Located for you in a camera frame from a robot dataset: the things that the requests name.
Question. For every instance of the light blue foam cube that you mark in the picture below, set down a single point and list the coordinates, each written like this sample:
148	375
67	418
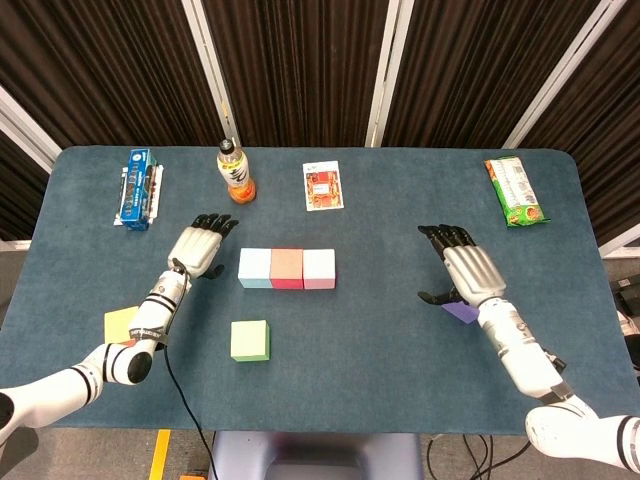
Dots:
255	267

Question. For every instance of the green snack bag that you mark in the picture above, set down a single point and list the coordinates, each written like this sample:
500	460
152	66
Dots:
515	192

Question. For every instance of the pink foam cube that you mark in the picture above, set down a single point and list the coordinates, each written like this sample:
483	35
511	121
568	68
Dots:
319	267

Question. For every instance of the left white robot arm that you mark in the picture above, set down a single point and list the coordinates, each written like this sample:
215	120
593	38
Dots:
150	320

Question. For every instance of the purple foam cube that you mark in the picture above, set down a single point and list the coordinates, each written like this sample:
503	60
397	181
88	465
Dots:
462	314

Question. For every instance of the white partition post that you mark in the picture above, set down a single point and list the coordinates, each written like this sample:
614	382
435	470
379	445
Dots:
560	70
25	127
622	246
390	70
212	70

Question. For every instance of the yellow floor tape strip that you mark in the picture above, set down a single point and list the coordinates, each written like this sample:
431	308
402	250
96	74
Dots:
160	455

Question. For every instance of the blue cookie box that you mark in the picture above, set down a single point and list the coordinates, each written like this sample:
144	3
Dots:
137	190

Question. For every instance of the red and white packet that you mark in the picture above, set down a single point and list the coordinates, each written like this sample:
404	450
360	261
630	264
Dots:
324	186

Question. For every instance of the red foam cube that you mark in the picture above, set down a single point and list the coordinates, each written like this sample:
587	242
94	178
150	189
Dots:
286	267

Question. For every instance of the orange foam cube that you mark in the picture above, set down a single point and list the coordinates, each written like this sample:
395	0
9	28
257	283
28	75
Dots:
119	325

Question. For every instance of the orange drink bottle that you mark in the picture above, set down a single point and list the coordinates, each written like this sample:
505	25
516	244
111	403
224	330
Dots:
237	175

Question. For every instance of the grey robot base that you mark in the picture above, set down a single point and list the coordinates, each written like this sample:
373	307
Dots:
315	455

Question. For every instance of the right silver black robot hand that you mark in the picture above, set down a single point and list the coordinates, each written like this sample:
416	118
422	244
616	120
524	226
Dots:
472	272

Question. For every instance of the dark brown pleated curtain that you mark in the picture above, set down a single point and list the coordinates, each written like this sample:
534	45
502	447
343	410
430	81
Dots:
610	125
470	65
100	65
17	195
300	65

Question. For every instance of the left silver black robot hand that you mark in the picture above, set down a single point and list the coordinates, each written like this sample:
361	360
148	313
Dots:
197	247

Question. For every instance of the black box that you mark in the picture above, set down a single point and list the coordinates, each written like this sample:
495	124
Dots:
625	300

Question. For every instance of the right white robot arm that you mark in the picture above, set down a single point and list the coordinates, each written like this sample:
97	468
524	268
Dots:
520	350

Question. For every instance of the green foam cube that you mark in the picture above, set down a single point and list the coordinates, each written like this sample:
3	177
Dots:
249	340

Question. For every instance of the teal table cloth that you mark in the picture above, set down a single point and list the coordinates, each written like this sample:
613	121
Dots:
350	380

